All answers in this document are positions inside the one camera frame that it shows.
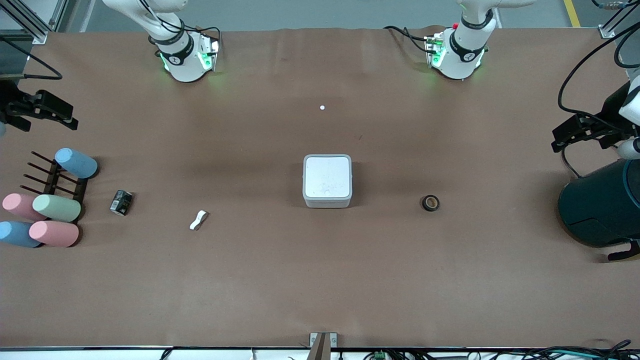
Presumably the green lit base board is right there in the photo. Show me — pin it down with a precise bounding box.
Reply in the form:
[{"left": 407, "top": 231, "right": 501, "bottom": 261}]
[
  {"left": 424, "top": 31, "right": 447, "bottom": 69},
  {"left": 196, "top": 34, "right": 221, "bottom": 72}
]

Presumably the black teal bin cable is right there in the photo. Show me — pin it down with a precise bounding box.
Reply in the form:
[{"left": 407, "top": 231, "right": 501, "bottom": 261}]
[{"left": 561, "top": 146, "right": 582, "bottom": 179}]

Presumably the brown table cover mat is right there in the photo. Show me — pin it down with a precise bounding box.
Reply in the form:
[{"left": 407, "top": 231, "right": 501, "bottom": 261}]
[{"left": 0, "top": 25, "right": 640, "bottom": 350}]

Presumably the dark wooden cup rack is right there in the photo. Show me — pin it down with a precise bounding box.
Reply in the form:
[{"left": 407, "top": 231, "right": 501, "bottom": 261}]
[{"left": 19, "top": 151, "right": 90, "bottom": 222}]

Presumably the black left base cable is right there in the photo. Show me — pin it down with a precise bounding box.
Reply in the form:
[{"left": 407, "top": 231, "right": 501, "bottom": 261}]
[{"left": 383, "top": 25, "right": 434, "bottom": 54}]

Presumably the blue cup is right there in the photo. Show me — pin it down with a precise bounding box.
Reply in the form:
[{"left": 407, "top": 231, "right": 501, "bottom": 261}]
[
  {"left": 54, "top": 147, "right": 99, "bottom": 180},
  {"left": 0, "top": 220, "right": 42, "bottom": 249}
]

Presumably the pink cup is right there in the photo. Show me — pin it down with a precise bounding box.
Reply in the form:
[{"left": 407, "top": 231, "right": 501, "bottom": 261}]
[
  {"left": 28, "top": 220, "right": 80, "bottom": 248},
  {"left": 1, "top": 193, "right": 43, "bottom": 221}
]

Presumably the metal table edge bracket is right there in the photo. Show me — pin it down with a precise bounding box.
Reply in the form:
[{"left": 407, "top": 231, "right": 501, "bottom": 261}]
[{"left": 308, "top": 332, "right": 339, "bottom": 360}]

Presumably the black left arm wrist cable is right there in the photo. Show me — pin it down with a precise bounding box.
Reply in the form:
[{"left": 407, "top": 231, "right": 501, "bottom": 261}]
[{"left": 557, "top": 21, "right": 640, "bottom": 120}]

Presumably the green lit right base board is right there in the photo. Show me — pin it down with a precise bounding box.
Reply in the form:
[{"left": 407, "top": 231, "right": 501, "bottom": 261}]
[{"left": 196, "top": 34, "right": 221, "bottom": 72}]

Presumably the dark teal round bin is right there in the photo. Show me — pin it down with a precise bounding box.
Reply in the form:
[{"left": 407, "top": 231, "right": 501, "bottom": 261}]
[{"left": 558, "top": 158, "right": 640, "bottom": 262}]

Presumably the black cable bundle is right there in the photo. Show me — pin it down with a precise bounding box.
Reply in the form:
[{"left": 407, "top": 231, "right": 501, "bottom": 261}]
[{"left": 520, "top": 340, "right": 640, "bottom": 360}]

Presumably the black base cable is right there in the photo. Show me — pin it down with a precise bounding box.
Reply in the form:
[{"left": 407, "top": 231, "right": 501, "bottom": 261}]
[
  {"left": 383, "top": 25, "right": 434, "bottom": 54},
  {"left": 194, "top": 25, "right": 222, "bottom": 42}
]

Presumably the crushed black packet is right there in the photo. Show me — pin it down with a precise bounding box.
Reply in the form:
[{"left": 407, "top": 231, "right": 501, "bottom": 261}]
[{"left": 109, "top": 189, "right": 134, "bottom": 217}]

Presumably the green lit left base board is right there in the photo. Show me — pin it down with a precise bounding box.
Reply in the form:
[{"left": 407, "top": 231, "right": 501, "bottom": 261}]
[{"left": 424, "top": 31, "right": 447, "bottom": 69}]

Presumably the black right base cable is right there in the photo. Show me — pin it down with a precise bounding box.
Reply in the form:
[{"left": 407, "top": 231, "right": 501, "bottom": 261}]
[{"left": 194, "top": 25, "right": 222, "bottom": 42}]

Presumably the small white square trash bin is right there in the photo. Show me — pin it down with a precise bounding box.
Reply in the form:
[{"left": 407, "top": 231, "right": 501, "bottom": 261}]
[{"left": 302, "top": 154, "right": 353, "bottom": 209}]

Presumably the light green cup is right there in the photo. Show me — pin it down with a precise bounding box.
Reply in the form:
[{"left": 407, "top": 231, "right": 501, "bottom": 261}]
[{"left": 32, "top": 194, "right": 82, "bottom": 223}]

